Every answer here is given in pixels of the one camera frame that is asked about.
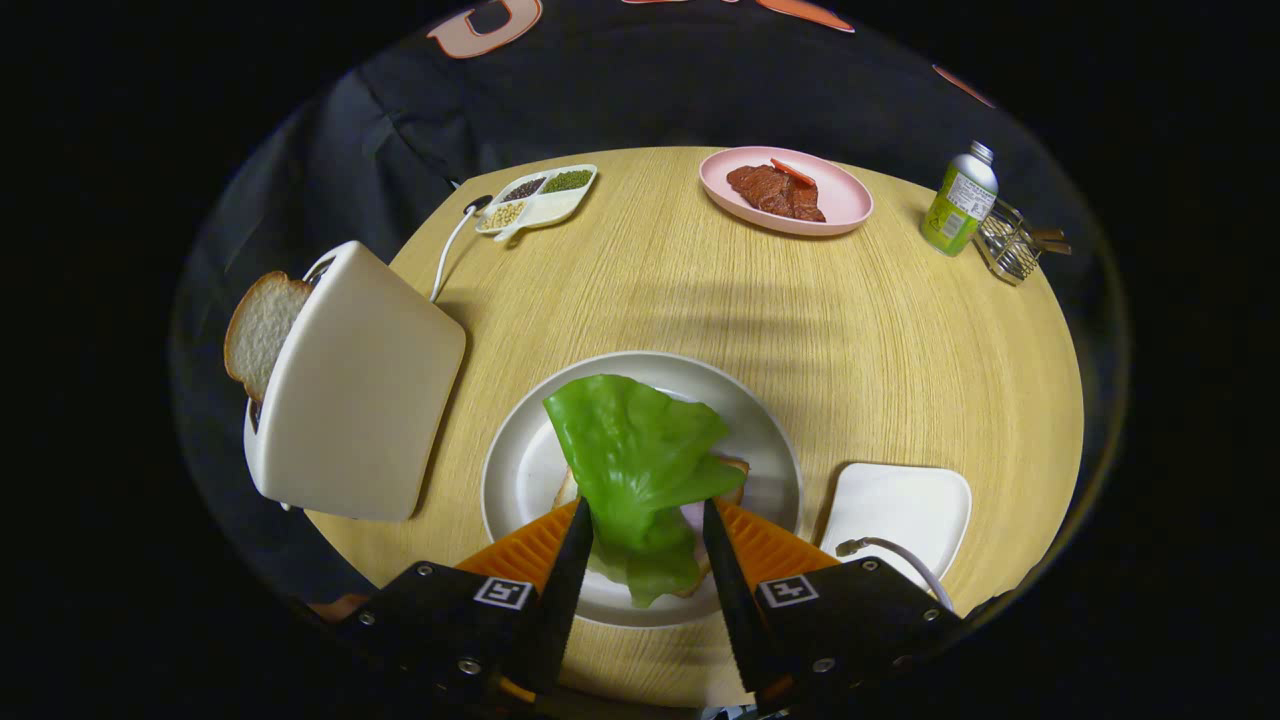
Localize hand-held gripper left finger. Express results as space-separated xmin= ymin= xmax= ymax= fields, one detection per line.
xmin=340 ymin=497 xmax=596 ymax=701

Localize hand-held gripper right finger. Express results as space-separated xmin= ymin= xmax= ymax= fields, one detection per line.
xmin=702 ymin=497 xmax=966 ymax=713

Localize green lettuce leaf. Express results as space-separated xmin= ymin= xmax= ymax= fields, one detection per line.
xmin=543 ymin=374 xmax=748 ymax=609

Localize toasted bread slice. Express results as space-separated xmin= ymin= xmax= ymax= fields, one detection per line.
xmin=223 ymin=271 xmax=314 ymax=403

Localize bread slice under lettuce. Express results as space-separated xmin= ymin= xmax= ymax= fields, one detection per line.
xmin=553 ymin=455 xmax=751 ymax=599

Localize white round plate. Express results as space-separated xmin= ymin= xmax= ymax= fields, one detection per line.
xmin=480 ymin=350 xmax=804 ymax=629

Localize white square plate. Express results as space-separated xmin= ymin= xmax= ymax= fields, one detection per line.
xmin=818 ymin=462 xmax=973 ymax=591

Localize white toaster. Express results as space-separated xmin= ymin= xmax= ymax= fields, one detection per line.
xmin=243 ymin=240 xmax=468 ymax=523

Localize white divided dish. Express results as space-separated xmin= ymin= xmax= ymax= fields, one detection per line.
xmin=474 ymin=164 xmax=599 ymax=243

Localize brown meat pieces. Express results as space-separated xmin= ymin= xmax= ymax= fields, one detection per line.
xmin=726 ymin=163 xmax=827 ymax=223

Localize pink plate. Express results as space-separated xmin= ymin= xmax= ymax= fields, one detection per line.
xmin=698 ymin=146 xmax=874 ymax=237

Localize green label metal bottle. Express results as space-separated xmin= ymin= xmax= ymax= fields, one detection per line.
xmin=920 ymin=141 xmax=999 ymax=258

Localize white cable with plug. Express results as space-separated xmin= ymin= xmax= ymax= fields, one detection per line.
xmin=836 ymin=537 xmax=956 ymax=613

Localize white toaster cable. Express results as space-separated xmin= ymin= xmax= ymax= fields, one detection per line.
xmin=430 ymin=195 xmax=493 ymax=303

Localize small wire basket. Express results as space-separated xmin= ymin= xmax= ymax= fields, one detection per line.
xmin=972 ymin=198 xmax=1073 ymax=287

